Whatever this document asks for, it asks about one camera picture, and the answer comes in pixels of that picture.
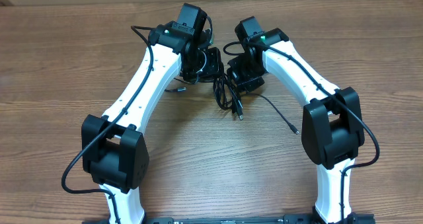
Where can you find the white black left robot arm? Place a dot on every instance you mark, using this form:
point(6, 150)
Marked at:
point(113, 159)

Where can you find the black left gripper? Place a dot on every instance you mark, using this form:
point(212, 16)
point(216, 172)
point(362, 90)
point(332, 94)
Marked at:
point(213, 71)

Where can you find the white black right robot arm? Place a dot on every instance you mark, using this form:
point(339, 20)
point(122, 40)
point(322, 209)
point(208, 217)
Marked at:
point(332, 126)

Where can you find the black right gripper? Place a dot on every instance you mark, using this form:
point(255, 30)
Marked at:
point(243, 86)

